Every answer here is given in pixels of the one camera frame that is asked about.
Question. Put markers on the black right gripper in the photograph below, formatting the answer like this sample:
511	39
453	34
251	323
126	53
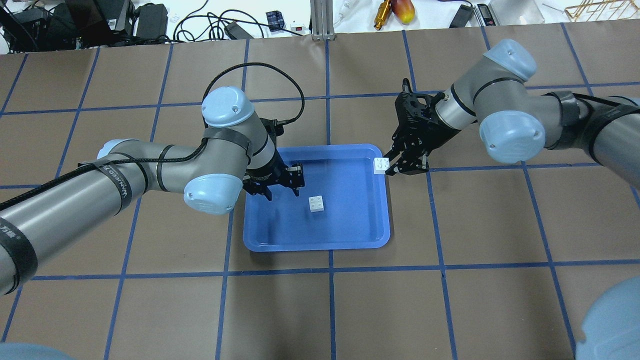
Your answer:
426	132

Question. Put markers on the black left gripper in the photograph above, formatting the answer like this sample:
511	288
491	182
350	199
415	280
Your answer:
270	173

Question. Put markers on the white square building block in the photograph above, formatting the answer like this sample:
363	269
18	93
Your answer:
381	165

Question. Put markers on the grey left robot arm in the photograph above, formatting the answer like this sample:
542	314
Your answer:
237	152

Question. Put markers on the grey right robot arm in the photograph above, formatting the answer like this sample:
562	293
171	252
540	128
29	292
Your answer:
513	125

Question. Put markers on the blue plastic tray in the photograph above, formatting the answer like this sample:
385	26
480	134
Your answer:
343	204

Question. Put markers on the red yellow fruit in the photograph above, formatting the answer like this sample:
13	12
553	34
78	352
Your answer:
404	10

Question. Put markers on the brass cylindrical tool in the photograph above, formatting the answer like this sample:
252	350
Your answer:
382	14

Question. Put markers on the black remote device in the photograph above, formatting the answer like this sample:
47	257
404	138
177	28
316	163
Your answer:
462	16

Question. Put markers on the black power adapter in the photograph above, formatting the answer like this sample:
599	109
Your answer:
151	21

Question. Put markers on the black electronics pile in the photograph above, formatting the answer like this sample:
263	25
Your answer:
69	25

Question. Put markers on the aluminium profile post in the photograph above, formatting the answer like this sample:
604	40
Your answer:
322	20

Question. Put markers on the gold wire rack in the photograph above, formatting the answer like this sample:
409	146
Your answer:
603	10

